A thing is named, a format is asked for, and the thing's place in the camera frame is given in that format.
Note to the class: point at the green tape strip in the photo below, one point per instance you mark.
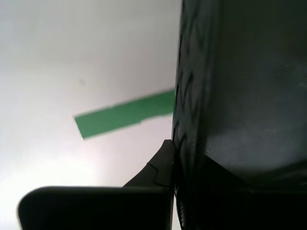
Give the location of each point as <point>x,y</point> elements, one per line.
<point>120,115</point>

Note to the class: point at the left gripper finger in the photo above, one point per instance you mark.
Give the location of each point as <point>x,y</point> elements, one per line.
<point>239,210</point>
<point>96,208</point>

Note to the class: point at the black mesh basket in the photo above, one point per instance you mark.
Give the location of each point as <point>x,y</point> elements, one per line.
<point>239,83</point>

